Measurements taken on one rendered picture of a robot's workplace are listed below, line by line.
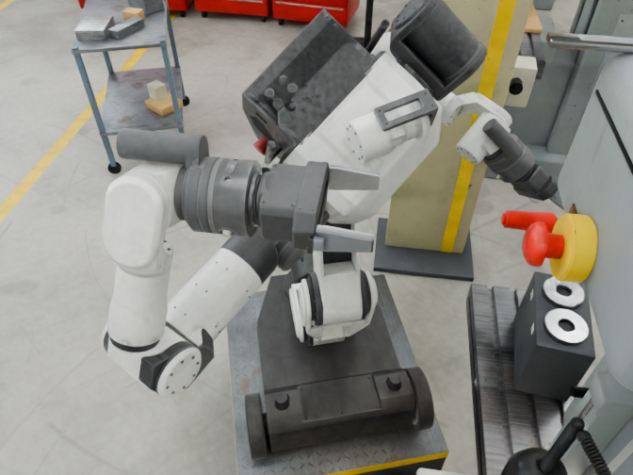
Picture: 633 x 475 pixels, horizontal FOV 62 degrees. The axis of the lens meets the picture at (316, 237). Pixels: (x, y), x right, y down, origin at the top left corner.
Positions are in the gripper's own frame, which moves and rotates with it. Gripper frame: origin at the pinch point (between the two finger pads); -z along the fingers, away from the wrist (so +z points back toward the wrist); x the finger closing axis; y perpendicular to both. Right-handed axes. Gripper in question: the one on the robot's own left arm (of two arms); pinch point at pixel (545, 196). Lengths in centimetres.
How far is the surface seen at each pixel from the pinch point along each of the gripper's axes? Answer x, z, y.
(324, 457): -37, -24, -96
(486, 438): 16, -16, -52
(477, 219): -164, -93, 21
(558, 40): 64, 56, -13
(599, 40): 65, 54, -11
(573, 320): 16.0, -14.1, -20.2
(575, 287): 9.1, -15.3, -13.0
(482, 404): 9, -16, -47
